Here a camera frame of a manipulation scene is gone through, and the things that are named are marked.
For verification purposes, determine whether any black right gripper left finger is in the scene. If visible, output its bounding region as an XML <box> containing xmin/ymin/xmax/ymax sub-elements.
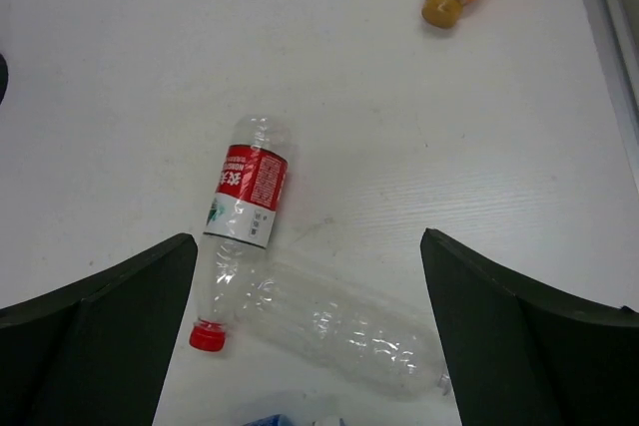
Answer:
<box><xmin>1</xmin><ymin>233</ymin><xmax>198</xmax><ymax>425</ymax></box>

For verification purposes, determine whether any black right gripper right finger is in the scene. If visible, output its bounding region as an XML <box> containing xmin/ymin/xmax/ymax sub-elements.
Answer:
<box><xmin>420</xmin><ymin>228</ymin><xmax>638</xmax><ymax>425</ymax></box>

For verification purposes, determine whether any clear unlabelled plastic bottle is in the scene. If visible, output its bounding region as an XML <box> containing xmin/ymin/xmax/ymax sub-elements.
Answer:
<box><xmin>236</xmin><ymin>262</ymin><xmax>445</xmax><ymax>400</ymax></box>

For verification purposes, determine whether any red label clear bottle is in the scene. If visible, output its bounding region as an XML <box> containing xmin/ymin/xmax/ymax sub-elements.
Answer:
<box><xmin>189</xmin><ymin>115</ymin><xmax>293</xmax><ymax>352</ymax></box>

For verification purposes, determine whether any blue label clear bottle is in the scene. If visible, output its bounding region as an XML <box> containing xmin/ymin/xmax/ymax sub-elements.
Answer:
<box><xmin>243</xmin><ymin>414</ymin><xmax>295</xmax><ymax>426</ymax></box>

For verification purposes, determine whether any black plastic bin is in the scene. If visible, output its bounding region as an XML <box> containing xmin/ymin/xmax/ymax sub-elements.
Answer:
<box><xmin>0</xmin><ymin>55</ymin><xmax>9</xmax><ymax>103</ymax></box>

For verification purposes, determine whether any aluminium table edge rail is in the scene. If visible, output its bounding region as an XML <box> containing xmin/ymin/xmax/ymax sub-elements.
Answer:
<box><xmin>581</xmin><ymin>0</ymin><xmax>639</xmax><ymax>148</ymax></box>

